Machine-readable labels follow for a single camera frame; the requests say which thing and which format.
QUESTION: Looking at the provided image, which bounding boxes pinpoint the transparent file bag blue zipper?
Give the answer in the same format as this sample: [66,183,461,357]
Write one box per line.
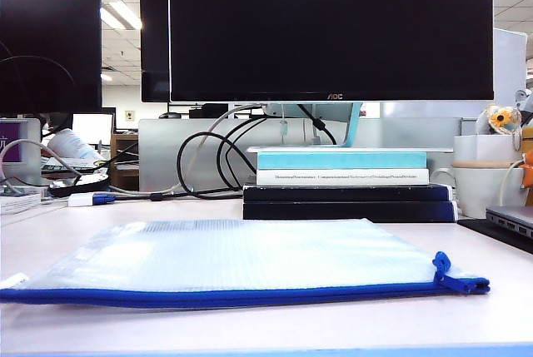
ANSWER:
[0,217,491,311]

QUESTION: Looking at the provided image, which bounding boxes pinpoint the teal book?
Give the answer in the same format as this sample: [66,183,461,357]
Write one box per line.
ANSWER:
[257,151,428,170]

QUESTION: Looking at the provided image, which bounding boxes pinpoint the white book with printed spine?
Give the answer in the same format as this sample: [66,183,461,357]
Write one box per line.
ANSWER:
[256,167,430,186]

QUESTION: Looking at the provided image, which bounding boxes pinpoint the dark navy book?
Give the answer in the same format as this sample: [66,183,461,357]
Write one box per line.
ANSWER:
[242,183,455,203]
[242,200,459,224]

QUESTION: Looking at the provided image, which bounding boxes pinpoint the white light-blue monitor stand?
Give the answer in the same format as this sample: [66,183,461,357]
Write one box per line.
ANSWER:
[245,101,455,154]

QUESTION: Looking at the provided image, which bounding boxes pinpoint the black AOC monitor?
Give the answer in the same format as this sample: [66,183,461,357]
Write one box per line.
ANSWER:
[168,0,496,103]

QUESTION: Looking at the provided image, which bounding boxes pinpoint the brown wooden cabinet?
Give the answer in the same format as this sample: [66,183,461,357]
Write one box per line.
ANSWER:
[110,131,140,191]

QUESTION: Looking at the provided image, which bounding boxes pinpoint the black monitor with white label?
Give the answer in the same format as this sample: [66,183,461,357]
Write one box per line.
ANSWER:
[139,0,172,104]

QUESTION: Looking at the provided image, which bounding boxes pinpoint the monitor with white screen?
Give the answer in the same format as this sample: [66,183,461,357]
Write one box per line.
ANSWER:
[71,112,116,152]

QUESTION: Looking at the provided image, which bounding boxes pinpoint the black round monitor base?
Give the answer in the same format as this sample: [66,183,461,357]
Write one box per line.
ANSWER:
[47,171,112,198]

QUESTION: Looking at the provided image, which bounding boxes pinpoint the white adapter with blue plug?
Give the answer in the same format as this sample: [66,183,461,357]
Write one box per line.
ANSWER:
[67,191,117,207]

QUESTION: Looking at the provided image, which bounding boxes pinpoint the white rolled paper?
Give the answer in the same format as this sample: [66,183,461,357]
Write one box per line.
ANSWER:
[46,127,107,165]

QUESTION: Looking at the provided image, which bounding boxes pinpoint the fluorescent ceiling light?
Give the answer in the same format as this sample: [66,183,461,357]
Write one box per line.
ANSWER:
[99,1,142,32]

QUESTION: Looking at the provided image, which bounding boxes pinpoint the flat stack of magazines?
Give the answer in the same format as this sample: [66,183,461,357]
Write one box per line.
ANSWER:
[40,156,109,175]

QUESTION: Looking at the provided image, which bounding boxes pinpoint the white ceramic mug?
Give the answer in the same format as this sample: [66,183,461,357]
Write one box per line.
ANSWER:
[432,165,528,220]

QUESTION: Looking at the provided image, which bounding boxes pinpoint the white cup with tan band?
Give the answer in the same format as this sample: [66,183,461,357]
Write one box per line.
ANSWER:
[452,134,521,163]

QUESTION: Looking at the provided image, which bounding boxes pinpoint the plush toy with orange flower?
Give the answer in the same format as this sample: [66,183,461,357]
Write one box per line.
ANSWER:
[474,103,524,151]

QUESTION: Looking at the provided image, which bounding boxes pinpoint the black monitor with thin bezel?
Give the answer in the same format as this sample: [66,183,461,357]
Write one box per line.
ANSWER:
[0,0,103,115]

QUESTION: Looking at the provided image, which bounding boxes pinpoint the grey laptop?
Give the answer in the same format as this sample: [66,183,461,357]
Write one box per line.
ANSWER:
[485,205,533,240]

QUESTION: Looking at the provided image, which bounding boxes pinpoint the stack of white booklets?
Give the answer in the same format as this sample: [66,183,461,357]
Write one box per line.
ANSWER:
[0,190,42,216]

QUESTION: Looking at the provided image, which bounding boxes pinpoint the white box with purple label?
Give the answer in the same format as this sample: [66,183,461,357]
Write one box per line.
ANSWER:
[0,117,42,186]

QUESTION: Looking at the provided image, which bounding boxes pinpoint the white board panel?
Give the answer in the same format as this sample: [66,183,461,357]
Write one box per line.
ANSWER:
[493,27,528,102]

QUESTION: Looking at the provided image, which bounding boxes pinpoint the orange toy figure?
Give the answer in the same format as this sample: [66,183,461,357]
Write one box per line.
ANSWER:
[518,123,533,187]

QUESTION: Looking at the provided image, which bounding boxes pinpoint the grey-blue plush toy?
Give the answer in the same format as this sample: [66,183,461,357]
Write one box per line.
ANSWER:
[514,89,533,125]

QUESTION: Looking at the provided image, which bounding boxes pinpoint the black cable with ferrite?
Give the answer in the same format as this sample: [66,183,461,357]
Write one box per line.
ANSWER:
[296,102,338,146]

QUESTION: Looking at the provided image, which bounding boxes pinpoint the black looped cable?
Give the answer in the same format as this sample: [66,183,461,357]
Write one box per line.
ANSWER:
[112,117,267,202]

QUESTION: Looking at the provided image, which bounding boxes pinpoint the white charging cable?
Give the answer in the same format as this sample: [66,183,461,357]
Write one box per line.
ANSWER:
[498,159,526,208]

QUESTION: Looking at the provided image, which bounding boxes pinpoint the light grey curved cable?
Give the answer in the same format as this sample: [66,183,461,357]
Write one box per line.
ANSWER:
[0,138,82,179]

